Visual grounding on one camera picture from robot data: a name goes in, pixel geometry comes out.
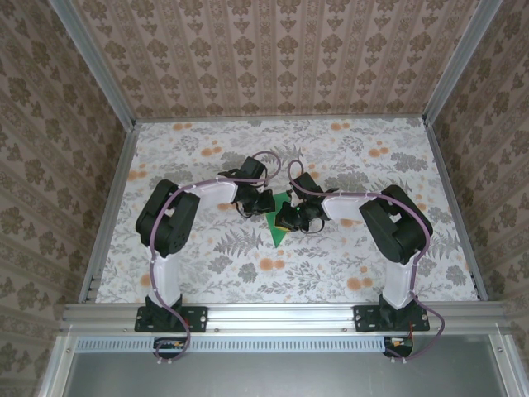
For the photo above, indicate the green cloth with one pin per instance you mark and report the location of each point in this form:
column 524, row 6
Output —
column 276, row 235

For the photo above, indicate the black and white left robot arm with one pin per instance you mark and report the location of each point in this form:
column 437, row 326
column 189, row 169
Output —
column 165, row 223

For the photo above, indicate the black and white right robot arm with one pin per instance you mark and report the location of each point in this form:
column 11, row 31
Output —
column 392, row 223

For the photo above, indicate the floral printed table cover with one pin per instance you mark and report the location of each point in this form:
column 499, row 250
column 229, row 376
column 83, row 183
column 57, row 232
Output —
column 268, row 273

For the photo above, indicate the grey metal panel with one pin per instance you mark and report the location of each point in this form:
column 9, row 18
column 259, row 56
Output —
column 281, row 376

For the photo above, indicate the long aluminium frame rail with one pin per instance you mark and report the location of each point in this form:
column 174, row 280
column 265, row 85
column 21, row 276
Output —
column 281, row 316

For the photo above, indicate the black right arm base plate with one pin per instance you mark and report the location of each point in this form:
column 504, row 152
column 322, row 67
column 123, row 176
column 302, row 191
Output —
column 365, row 318

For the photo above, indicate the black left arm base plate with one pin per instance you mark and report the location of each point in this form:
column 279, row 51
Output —
column 198, row 318

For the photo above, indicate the aluminium side rail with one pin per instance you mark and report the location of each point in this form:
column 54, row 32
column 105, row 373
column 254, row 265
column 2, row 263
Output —
column 107, row 215
column 454, row 207

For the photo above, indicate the aluminium frame post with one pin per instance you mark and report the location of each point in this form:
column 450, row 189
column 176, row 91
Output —
column 95, row 62
column 454, row 62

